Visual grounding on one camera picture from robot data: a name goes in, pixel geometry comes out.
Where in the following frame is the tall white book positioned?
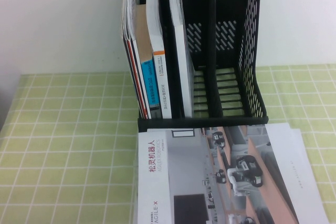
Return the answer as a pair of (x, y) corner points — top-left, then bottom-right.
(169, 0), (194, 119)

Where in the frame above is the black perforated book holder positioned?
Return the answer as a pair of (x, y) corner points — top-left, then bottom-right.
(122, 0), (270, 133)

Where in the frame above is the green checked tablecloth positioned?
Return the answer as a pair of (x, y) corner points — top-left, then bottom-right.
(0, 63), (336, 224)

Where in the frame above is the brown-edged book blue spine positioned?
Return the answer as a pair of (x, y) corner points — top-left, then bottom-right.
(135, 3), (161, 119)

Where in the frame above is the brochure with robot office cover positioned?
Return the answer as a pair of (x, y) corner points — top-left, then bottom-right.
(136, 125), (300, 224)

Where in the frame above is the white book orange band spine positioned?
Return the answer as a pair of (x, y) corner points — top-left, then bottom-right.
(145, 0), (173, 119)

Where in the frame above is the white curled brochure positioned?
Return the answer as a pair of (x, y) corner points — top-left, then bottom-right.
(121, 0), (140, 41)

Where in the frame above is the brochure with desert cover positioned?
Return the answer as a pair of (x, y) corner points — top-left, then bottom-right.
(265, 123), (329, 224)

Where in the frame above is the thin orange-edged brochure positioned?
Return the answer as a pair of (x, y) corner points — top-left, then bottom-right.
(125, 37), (149, 119)

